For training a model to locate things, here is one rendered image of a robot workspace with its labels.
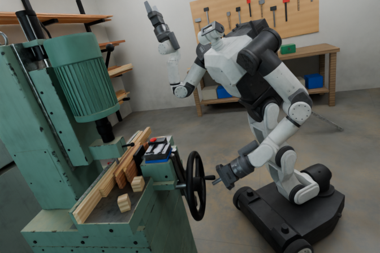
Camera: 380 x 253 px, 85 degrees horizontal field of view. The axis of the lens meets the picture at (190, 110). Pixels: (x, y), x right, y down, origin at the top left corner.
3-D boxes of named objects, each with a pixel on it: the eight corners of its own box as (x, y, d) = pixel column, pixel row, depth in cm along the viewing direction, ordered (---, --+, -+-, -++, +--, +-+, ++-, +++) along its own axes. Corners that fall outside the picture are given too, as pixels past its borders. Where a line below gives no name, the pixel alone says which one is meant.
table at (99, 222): (160, 237, 67) (155, 223, 65) (80, 237, 73) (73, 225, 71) (189, 142, 122) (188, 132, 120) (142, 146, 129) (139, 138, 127)
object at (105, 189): (106, 197, 82) (103, 189, 80) (102, 197, 82) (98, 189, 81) (151, 132, 132) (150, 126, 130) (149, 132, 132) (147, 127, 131)
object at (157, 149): (167, 161, 85) (164, 150, 83) (143, 164, 88) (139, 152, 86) (175, 145, 97) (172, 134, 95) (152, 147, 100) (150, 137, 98)
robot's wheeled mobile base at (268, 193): (298, 179, 186) (297, 147, 175) (362, 221, 139) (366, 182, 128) (238, 209, 169) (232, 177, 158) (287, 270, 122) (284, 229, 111)
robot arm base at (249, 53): (272, 55, 90) (255, 35, 89) (290, 46, 78) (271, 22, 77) (248, 77, 89) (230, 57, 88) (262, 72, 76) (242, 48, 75)
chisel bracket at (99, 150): (122, 160, 89) (115, 143, 86) (94, 163, 92) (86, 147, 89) (129, 151, 95) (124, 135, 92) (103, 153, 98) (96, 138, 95)
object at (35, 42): (44, 59, 76) (22, 8, 70) (27, 62, 77) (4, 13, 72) (60, 56, 83) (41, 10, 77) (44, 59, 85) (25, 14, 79)
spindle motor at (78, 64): (106, 121, 76) (73, 31, 65) (67, 126, 80) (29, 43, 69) (127, 104, 92) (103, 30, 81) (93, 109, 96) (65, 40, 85)
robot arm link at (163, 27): (165, 12, 121) (173, 31, 123) (151, 20, 124) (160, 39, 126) (156, 7, 109) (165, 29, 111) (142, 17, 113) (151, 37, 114)
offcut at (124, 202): (130, 203, 76) (127, 193, 74) (130, 209, 73) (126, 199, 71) (121, 205, 75) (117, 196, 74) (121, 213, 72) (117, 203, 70)
